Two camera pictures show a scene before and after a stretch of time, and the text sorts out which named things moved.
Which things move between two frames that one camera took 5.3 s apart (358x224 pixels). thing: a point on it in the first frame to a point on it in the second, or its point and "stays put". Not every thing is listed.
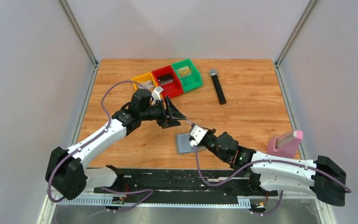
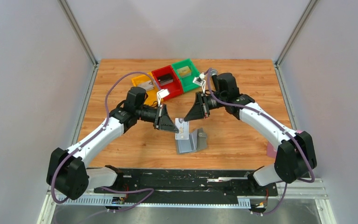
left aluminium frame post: (79, 130) stays put
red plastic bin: (167, 78) stays put
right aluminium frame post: (297, 27) stays put
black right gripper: (213, 132) to (196, 111)
